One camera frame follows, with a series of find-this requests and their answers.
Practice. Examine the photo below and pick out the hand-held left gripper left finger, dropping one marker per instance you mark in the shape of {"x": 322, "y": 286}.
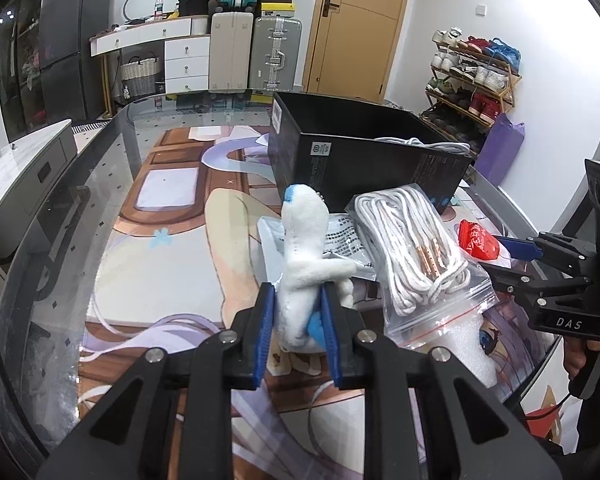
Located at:
{"x": 262, "y": 335}

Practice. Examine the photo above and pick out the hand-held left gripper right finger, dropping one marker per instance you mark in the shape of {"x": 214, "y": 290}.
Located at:
{"x": 330, "y": 340}

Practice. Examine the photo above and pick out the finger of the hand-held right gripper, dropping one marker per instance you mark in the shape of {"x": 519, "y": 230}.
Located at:
{"x": 517, "y": 248}
{"x": 510, "y": 282}

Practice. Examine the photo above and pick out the red packet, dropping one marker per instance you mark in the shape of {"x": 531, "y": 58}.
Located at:
{"x": 477, "y": 242}

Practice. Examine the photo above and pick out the white plush toy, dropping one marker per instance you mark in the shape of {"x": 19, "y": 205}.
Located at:
{"x": 300, "y": 245}

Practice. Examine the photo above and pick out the person's right hand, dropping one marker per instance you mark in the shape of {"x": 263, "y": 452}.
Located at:
{"x": 575, "y": 355}

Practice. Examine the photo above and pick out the white foam piece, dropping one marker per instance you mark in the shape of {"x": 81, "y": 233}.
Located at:
{"x": 475, "y": 360}

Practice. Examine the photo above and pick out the purple bag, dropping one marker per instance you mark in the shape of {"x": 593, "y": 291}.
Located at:
{"x": 500, "y": 150}

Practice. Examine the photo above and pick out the grey plastic packet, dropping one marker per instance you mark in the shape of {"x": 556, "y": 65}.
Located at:
{"x": 345, "y": 240}

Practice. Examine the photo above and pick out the wooden shoe rack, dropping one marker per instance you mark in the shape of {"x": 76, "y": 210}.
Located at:
{"x": 502, "y": 92}

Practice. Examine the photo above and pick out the black cardboard box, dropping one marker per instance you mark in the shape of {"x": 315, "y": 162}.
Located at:
{"x": 370, "y": 170}

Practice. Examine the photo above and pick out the group of shoes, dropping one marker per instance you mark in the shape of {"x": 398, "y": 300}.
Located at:
{"x": 480, "y": 75}

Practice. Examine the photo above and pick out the wooden door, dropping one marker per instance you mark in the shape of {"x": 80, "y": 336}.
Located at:
{"x": 360, "y": 30}

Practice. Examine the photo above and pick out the silver suitcase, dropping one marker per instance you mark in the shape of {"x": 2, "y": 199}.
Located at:
{"x": 275, "y": 55}

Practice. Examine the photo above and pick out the beige suitcase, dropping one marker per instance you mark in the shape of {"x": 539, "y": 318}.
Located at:
{"x": 231, "y": 52}

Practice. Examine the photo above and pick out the wicker basket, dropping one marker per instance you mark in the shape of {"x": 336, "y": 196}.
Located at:
{"x": 140, "y": 77}

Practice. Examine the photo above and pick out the white low cabinet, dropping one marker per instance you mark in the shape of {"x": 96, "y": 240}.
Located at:
{"x": 25, "y": 170}

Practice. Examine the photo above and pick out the white dresser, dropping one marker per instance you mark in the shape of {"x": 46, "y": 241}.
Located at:
{"x": 185, "y": 55}

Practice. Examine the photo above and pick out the dark grey fridge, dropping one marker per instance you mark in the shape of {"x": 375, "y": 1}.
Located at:
{"x": 75, "y": 50}

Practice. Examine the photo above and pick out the plastic water bottle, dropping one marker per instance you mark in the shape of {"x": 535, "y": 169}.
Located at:
{"x": 158, "y": 7}

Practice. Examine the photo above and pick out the dark display cabinet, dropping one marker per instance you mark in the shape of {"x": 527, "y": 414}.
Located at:
{"x": 20, "y": 60}

